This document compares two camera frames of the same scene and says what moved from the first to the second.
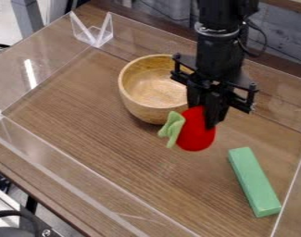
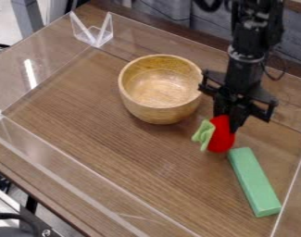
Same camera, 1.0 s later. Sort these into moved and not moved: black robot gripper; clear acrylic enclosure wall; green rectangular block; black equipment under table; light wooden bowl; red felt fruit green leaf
Moved: red felt fruit green leaf; black robot gripper
Not moved: black equipment under table; light wooden bowl; green rectangular block; clear acrylic enclosure wall
